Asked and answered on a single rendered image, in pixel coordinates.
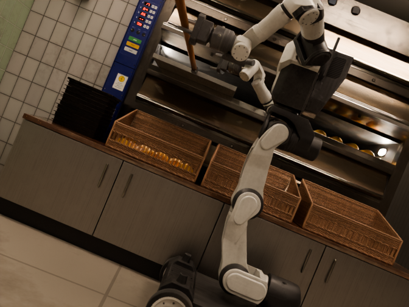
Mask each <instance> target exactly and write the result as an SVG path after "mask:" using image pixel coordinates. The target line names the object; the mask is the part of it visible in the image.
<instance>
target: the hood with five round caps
mask: <svg viewBox="0 0 409 307"><path fill-rule="evenodd" d="M267 1H270V2H272V3H274V4H277V5H279V4H282V3H283V0H267ZM320 1H321V2H322V3H323V9H324V24H325V25H327V26H330V27H333V28H334V29H337V30H340V31H342V32H344V33H347V34H349V35H352V36H354V37H357V38H359V39H361V40H364V41H367V42H368V43H371V44H374V45H376V46H378V47H381V48H383V49H386V50H388V51H391V52H393V53H395V54H398V55H401V56H403V57H405V58H408V59H409V23H407V22H405V21H402V20H400V19H397V18H395V17H393V16H390V15H387V14H385V13H383V12H380V11H378V10H375V9H373V8H370V7H368V6H366V5H363V4H361V3H359V2H356V1H353V0H320Z"/></svg>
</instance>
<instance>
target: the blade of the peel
mask: <svg viewBox="0 0 409 307"><path fill-rule="evenodd" d="M153 59H154V60H155V62H156V64H157V65H158V66H159V67H161V68H163V69H166V70H168V71H170V72H173V73H175V74H178V75H180V76H183V77H185V78H187V79H190V80H192V81H194V82H197V83H199V84H202V85H204V86H207V87H209V88H212V89H213V90H216V91H219V92H221V93H223V94H226V95H228V96H231V97H233V96H234V93H235V91H236V88H237V87H236V86H234V85H231V84H228V83H226V82H224V81H221V80H219V79H216V78H214V77H211V76H209V75H207V74H204V73H202V72H200V71H198V72H197V74H193V73H191V68H190V67H188V66H185V65H182V64H181V63H178V62H175V61H173V60H171V59H169V58H166V57H163V56H161V55H159V54H156V53H154V54H153Z"/></svg>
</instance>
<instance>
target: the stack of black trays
mask: <svg viewBox="0 0 409 307"><path fill-rule="evenodd" d="M68 79H69V81H67V82H69V83H68V85H66V86H67V87H66V88H64V89H65V92H62V93H63V95H62V99H58V100H60V103H56V104H58V105H57V111H56V110H54V111H55V114H53V115H55V116H54V118H52V119H53V121H52V122H53V123H56V124H58V125H60V126H63V127H66V128H67V129H70V130H73V131H75V132H77V133H80V134H82V135H85V136H87V137H89V138H92V139H102V140H103V138H106V137H104V136H105V135H107V134H106V131H108V130H107V128H108V127H109V125H110V122H111V121H112V120H110V119H112V118H114V117H112V116H113V114H114V111H116V110H115V108H116V105H117V104H118V103H119V102H121V100H119V99H118V98H116V97H114V96H113V95H111V94H108V93H106V92H104V91H101V90H99V89H97V88H94V87H92V86H89V85H87V84H85V83H82V82H79V81H78V80H75V79H73V78H70V77H68ZM109 128H110V127H109Z"/></svg>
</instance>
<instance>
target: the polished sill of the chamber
mask: <svg viewBox="0 0 409 307"><path fill-rule="evenodd" d="M149 69H151V70H153V71H155V72H158V73H160V74H162V75H165V76H167V77H170V78H172V79H175V80H177V81H179V82H182V83H184V84H186V85H189V86H191V87H194V88H196V89H198V90H201V91H204V92H205V93H208V94H211V95H213V96H215V97H218V98H220V99H223V100H224V101H227V102H230V103H232V104H234V105H237V106H239V107H242V108H244V109H246V110H249V111H252V112H254V113H256V114H259V115H261V116H263V117H266V116H267V114H266V112H265V111H264V110H262V109H260V108H257V107H255V106H252V105H250V104H247V103H245V102H242V101H240V100H238V99H235V98H233V97H231V96H228V95H226V94H223V93H221V92H219V91H216V90H213V89H212V88H209V87H207V86H204V85H202V84H199V83H197V82H194V81H192V80H190V79H187V78H185V77H183V76H180V75H178V74H175V73H173V72H170V71H168V70H166V69H163V68H161V67H159V66H156V65H153V64H150V66H149ZM270 119H276V120H278V121H281V122H284V123H286V122H285V121H283V120H281V119H279V118H276V117H271V116H270ZM313 132H314V131H313ZM314 134H315V137H317V138H319V139H322V141H324V142H325V143H328V144H331V145H333V146H335V147H338V148H340V149H343V150H345V151H347V152H350V153H352V154H354V155H357V156H360V157H362V158H364V159H367V160H369V161H372V162H374V163H377V164H379V165H381V166H384V167H386V168H388V169H391V170H393V169H394V167H395V164H392V163H389V162H387V161H385V160H382V159H379V158H377V157H375V156H372V155H370V154H368V153H365V152H363V151H361V150H358V149H356V148H353V147H351V146H348V145H346V144H343V143H341V142H339V141H336V140H334V139H332V138H329V137H327V136H324V135H322V134H320V133H317V132H314Z"/></svg>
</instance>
